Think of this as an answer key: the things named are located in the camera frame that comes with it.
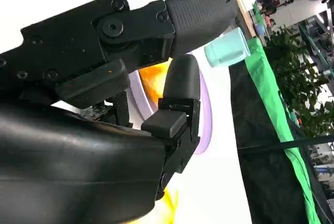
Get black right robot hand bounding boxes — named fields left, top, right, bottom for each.
left=0, top=0, right=238, bottom=224

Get orange and white bread roll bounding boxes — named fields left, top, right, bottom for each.
left=139, top=62, right=170, bottom=104

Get lilac plate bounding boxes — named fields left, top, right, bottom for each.
left=127, top=49, right=213, bottom=156

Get black cloth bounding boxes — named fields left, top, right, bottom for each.
left=229, top=61, right=314, bottom=224

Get pale green mug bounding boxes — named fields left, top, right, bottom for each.
left=204, top=27, right=251, bottom=67

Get green cloth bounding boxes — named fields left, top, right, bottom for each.
left=244, top=37, right=323, bottom=224

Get wooden desk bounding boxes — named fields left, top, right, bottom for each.
left=226, top=0, right=258, bottom=38

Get green leafy plants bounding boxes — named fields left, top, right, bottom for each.
left=263, top=24, right=334, bottom=137

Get thin black strap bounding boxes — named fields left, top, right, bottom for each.
left=236, top=134, right=334, bottom=155

